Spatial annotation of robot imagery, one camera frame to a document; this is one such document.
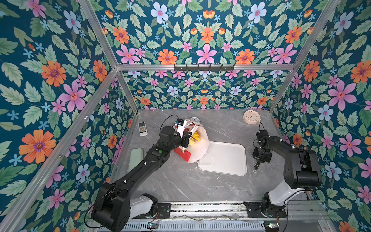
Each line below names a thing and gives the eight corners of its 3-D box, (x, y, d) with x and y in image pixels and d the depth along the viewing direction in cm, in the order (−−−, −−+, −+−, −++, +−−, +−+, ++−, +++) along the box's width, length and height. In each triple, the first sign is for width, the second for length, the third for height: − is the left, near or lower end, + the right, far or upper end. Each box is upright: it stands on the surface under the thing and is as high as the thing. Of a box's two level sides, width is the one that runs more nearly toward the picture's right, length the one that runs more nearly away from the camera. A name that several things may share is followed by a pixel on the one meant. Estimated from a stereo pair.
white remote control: (140, 137, 105) (139, 136, 104) (138, 124, 113) (137, 123, 111) (148, 135, 107) (147, 133, 105) (145, 122, 115) (144, 121, 113)
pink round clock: (244, 124, 112) (245, 121, 110) (241, 112, 120) (241, 109, 118) (260, 124, 112) (262, 121, 110) (256, 112, 120) (257, 109, 118)
